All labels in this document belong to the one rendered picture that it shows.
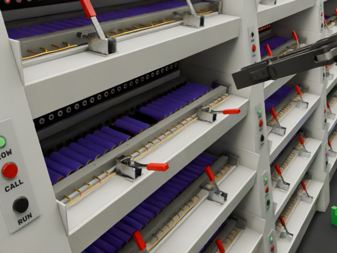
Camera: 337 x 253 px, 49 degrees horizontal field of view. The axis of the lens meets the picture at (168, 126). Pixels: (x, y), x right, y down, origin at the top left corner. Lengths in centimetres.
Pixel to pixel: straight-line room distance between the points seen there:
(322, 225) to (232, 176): 87
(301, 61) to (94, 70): 29
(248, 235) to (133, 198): 58
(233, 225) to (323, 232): 72
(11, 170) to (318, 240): 144
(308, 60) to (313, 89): 109
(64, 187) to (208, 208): 41
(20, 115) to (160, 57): 29
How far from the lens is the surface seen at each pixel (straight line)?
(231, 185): 96
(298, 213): 158
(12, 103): 44
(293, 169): 146
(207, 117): 81
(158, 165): 57
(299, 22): 162
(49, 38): 56
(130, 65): 58
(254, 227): 114
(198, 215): 85
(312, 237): 173
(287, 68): 58
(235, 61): 95
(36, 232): 49
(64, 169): 61
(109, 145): 67
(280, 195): 131
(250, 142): 101
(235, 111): 77
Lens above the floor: 101
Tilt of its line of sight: 18 degrees down
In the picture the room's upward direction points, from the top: 10 degrees counter-clockwise
